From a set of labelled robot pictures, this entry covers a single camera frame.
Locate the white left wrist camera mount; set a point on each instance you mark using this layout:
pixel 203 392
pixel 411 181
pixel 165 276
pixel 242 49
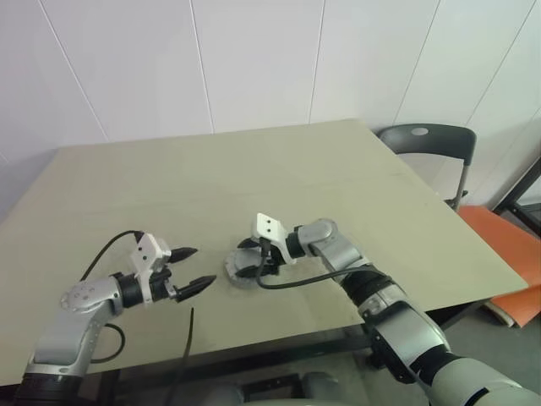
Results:
pixel 145 249

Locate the black table frame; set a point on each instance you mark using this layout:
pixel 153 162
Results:
pixel 456 316

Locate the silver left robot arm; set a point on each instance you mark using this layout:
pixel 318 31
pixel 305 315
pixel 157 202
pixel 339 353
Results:
pixel 84 296

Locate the black folding chair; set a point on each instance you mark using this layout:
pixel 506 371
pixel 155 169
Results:
pixel 422 141

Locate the black metal door frame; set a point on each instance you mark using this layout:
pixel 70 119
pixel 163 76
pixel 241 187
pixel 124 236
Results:
pixel 528 222

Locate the orange chair seat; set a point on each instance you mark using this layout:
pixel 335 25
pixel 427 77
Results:
pixel 498 245

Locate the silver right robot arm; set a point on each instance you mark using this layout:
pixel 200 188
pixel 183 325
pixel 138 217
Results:
pixel 338 249

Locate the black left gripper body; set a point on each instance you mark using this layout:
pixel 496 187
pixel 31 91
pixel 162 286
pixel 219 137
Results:
pixel 160 288

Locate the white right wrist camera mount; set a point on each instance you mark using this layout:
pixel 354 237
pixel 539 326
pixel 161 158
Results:
pixel 268 226

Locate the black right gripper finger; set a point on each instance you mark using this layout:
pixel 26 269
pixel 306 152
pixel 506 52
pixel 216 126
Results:
pixel 249 244
pixel 250 272

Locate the black flat bar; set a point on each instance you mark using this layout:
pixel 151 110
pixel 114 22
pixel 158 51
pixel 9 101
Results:
pixel 270 387

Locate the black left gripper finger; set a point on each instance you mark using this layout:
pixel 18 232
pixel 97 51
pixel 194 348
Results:
pixel 198 284
pixel 184 254

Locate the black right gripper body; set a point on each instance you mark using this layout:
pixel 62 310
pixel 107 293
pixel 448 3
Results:
pixel 272 256

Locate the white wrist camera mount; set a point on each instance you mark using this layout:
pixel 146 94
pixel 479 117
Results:
pixel 268 226
pixel 145 249

